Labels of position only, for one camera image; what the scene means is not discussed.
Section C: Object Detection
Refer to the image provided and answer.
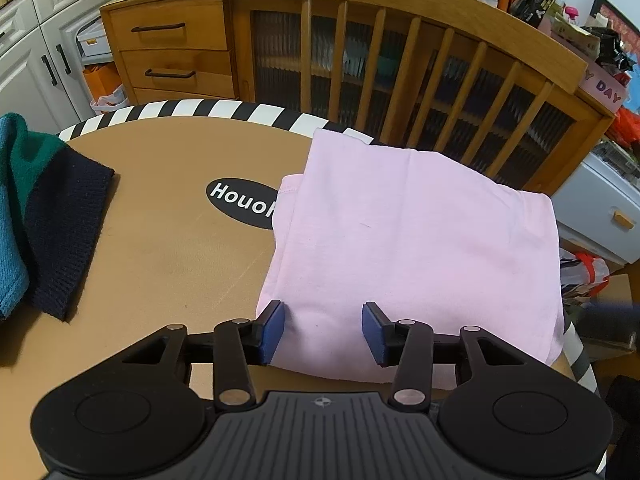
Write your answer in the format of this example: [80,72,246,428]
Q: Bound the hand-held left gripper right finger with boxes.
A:
[361,301,521,408]

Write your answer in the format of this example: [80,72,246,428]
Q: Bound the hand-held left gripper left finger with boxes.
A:
[122,299,287,408]

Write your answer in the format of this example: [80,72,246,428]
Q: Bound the pink printed t-shirt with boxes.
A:
[255,128,563,393]

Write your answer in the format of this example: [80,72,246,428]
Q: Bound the black oval label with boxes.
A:
[206,177,281,231]

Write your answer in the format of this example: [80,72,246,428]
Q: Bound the pink lettered box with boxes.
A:
[575,60,631,111]

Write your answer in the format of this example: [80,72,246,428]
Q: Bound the white plastic bag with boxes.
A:
[90,85,131,116]

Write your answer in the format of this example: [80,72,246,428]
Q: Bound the orange paper bag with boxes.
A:
[82,62,123,106]

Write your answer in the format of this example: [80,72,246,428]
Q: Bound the wooden sideboard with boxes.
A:
[99,0,616,196]

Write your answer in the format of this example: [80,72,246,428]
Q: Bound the white plastic storage box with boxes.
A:
[75,12,113,58]

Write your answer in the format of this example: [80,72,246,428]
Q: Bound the white cabinet unit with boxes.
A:
[0,0,126,136]

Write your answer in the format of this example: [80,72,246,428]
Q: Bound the white chest with wooden handle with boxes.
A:
[550,152,640,266]

